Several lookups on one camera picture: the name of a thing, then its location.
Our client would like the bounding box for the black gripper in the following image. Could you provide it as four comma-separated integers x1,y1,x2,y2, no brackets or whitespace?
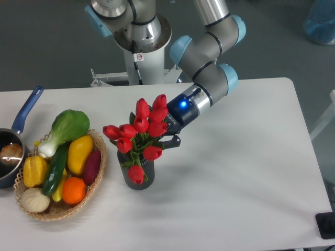
159,94,199,150

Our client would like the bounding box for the red tulip bouquet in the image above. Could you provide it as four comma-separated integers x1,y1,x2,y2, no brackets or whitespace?
102,94,169,185

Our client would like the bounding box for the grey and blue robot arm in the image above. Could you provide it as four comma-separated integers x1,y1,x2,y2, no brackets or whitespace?
85,1,246,149

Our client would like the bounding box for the dark grey ribbed vase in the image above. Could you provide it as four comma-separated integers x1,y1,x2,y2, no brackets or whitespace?
117,151,155,190

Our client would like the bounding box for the purple sweet potato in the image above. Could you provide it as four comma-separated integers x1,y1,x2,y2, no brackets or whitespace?
82,149,102,185

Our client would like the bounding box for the yellow mango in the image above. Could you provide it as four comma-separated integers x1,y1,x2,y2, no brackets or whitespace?
67,134,93,176

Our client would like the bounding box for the green bok choy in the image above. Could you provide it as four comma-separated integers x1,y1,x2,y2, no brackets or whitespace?
38,109,90,158

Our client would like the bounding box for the orange fruit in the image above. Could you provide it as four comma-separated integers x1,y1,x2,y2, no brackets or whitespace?
62,177,86,204

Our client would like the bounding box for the green cucumber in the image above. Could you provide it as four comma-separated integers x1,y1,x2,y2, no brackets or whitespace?
42,142,70,196

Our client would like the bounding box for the yellow banana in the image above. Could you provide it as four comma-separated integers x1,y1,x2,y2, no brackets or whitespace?
52,169,67,202

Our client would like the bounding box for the woven wicker basket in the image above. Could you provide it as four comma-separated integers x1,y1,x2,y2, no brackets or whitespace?
14,129,107,221

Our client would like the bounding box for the yellow bell pepper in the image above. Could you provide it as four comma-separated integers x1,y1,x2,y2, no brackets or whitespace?
23,155,48,188

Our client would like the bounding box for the white steamed bun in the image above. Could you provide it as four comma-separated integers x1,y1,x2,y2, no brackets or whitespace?
21,188,50,213

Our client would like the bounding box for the brown bread roll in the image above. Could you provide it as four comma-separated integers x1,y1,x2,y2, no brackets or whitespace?
1,143,23,165

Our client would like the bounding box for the blue saucepan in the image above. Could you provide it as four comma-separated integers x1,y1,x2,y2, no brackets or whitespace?
1,86,44,189

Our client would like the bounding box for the black device at edge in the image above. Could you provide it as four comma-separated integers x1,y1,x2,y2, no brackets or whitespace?
315,212,334,239

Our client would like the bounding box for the blue translucent container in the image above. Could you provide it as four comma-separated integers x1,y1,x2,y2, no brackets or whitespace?
303,0,334,45

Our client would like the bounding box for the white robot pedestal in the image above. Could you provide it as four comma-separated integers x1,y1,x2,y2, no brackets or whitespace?
91,14,182,87

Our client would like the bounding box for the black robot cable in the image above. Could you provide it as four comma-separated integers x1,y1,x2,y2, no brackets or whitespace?
131,40,144,85

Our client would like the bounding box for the white furniture frame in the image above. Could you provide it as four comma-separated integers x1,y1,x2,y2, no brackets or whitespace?
309,90,334,141

